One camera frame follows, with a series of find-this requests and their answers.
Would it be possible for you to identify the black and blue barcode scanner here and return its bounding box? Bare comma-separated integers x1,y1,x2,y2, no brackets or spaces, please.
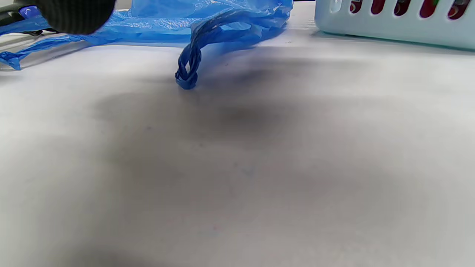
0,2,60,37

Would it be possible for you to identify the light blue plastic basket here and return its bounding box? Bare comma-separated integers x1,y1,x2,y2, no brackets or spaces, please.
314,0,475,51

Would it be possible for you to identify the blue plastic bag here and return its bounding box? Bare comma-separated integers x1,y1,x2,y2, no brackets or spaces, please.
0,0,294,90

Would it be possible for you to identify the person's right hand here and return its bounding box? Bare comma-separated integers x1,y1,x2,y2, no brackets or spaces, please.
39,0,116,35

